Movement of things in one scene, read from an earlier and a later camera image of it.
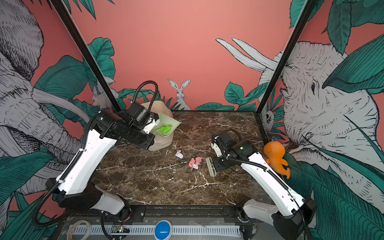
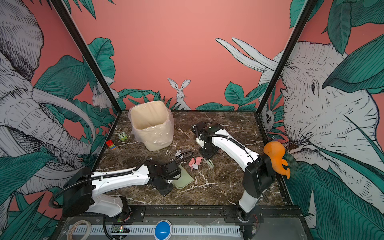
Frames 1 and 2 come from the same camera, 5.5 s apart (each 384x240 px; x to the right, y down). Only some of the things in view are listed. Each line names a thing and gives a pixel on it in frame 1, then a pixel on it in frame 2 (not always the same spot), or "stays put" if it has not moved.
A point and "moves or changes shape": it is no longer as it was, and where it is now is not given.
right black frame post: x=287 y=55 stays put
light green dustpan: x=167 y=126 to x=185 y=179
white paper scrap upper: x=178 y=154 stays put
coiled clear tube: x=89 y=227 stays put
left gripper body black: x=140 y=138 to x=166 y=188
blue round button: x=163 y=230 stays put
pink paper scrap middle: x=191 y=162 stays put
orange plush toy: x=275 y=152 stays put
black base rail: x=202 y=214 stays put
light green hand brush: x=211 y=167 moves or changes shape
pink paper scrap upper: x=198 y=160 stays put
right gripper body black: x=222 y=162 to x=207 y=152
